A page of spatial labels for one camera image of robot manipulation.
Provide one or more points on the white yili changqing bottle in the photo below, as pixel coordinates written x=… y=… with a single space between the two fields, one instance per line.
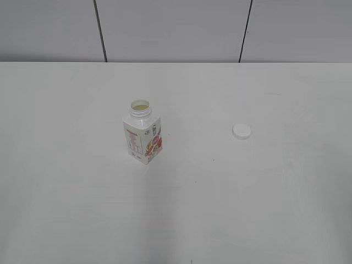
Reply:
x=143 y=131

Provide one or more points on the white bottle cap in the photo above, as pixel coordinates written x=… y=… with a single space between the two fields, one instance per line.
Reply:
x=241 y=131

